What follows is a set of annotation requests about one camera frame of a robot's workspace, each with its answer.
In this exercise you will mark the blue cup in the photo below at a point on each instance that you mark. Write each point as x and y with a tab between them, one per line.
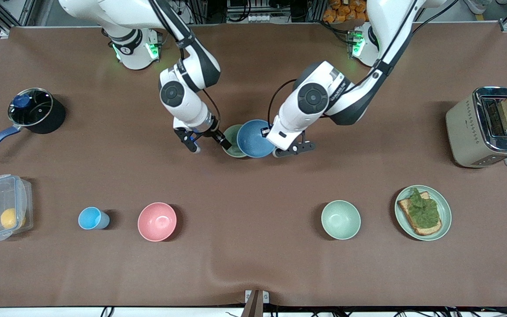
90	218

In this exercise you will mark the light green bowl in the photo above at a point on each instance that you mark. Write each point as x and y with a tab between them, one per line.
231	147
340	219

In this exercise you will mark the glass lid with blue knob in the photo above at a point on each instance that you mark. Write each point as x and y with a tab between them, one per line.
33	108

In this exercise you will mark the green lettuce leaf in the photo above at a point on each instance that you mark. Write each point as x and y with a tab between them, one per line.
425	209

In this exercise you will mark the bag of orange snacks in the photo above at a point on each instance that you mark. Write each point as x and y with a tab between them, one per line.
343	11

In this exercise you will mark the brown table cloth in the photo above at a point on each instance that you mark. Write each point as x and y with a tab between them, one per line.
253	66

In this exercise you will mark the small white power strip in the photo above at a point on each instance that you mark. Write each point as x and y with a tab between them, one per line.
262	18

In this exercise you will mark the pink bowl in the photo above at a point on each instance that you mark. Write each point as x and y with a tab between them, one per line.
157	221

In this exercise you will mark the light green plate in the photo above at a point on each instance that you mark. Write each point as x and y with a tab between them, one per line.
445	207

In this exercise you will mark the silver toaster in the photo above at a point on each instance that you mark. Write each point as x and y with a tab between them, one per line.
469	132

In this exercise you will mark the blue bowl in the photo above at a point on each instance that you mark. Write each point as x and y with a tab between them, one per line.
253	138

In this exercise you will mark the yellow lemon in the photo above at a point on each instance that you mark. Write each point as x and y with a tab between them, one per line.
9	218

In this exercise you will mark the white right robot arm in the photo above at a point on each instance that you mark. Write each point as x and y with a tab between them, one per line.
192	110

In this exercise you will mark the metal clamp bracket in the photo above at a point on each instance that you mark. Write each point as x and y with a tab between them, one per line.
255	304

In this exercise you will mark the brown bread slice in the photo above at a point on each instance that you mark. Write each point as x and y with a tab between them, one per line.
407	209

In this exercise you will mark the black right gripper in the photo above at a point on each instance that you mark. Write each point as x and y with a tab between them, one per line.
214	132

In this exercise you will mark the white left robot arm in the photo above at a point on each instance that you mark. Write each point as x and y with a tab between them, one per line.
313	99

